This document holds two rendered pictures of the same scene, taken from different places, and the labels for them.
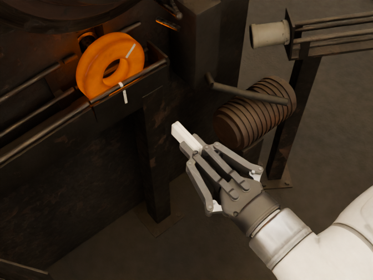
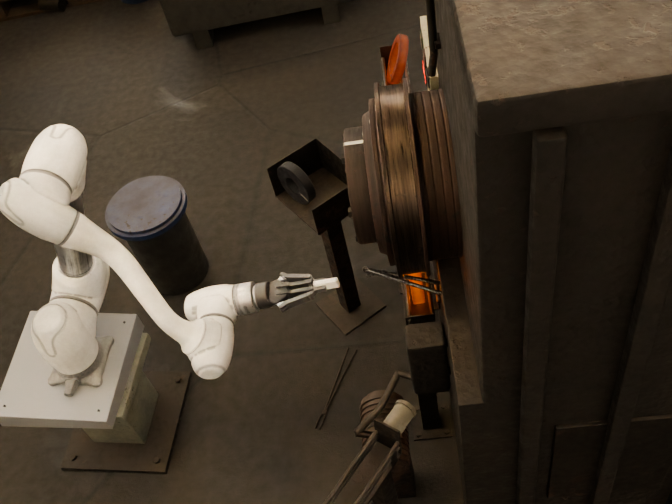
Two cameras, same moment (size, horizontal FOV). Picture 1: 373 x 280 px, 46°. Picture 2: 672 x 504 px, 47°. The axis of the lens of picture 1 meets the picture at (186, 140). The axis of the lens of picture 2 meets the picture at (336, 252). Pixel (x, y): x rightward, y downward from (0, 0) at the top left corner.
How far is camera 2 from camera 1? 2.01 m
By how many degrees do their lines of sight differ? 71
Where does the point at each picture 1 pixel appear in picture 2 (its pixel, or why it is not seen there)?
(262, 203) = (260, 288)
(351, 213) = (224, 323)
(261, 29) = (398, 406)
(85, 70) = not seen: hidden behind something
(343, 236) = (218, 308)
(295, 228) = (239, 293)
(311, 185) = not seen: outside the picture
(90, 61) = not seen: hidden behind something
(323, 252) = (220, 294)
